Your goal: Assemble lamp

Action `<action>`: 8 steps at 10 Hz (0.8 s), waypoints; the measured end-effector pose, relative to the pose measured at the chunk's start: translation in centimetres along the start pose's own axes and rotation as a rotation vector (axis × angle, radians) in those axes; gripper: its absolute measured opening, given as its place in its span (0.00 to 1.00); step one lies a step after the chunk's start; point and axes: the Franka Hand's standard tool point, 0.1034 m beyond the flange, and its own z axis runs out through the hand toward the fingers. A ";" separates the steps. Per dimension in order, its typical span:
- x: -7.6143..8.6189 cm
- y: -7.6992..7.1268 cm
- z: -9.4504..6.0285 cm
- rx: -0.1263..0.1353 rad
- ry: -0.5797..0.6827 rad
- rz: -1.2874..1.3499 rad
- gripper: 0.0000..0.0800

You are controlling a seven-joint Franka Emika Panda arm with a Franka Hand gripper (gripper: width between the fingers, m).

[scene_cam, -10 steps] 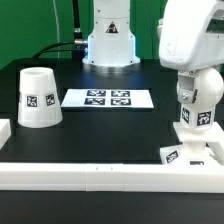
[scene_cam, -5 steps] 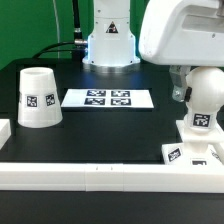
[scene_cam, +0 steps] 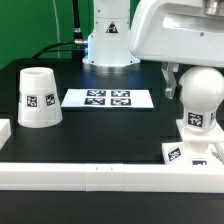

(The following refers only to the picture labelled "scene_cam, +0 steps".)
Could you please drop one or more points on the white fence bar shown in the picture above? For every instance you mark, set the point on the white fence bar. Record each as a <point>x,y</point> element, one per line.
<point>217,150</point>
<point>5,131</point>
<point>111,177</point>

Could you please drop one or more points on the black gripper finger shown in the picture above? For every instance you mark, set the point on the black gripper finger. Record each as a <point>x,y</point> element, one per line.
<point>173,89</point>

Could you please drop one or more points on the white left fence bar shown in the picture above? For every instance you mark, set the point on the white left fence bar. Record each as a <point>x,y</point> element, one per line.
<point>5,131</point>

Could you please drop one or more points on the white front fence bar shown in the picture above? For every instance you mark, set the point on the white front fence bar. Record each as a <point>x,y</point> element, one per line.
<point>111,177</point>

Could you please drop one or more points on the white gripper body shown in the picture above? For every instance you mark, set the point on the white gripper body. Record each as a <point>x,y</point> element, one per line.
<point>179,31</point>

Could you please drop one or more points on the white right fence bar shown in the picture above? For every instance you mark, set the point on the white right fence bar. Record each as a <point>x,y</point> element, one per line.
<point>217,150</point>

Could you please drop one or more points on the white lamp shade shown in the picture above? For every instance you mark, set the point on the white lamp shade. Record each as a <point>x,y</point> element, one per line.
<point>39,106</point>

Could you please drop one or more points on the white lamp base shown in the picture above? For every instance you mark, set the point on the white lamp base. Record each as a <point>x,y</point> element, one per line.
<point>194,149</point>

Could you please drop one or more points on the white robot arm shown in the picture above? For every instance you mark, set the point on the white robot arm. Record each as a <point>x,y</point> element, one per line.
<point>109,42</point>

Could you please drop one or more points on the white lamp bulb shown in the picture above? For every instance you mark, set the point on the white lamp bulb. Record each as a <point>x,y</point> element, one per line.
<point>201,94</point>

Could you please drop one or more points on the white fiducial marker sheet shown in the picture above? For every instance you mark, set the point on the white fiducial marker sheet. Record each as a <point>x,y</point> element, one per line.
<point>106,98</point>

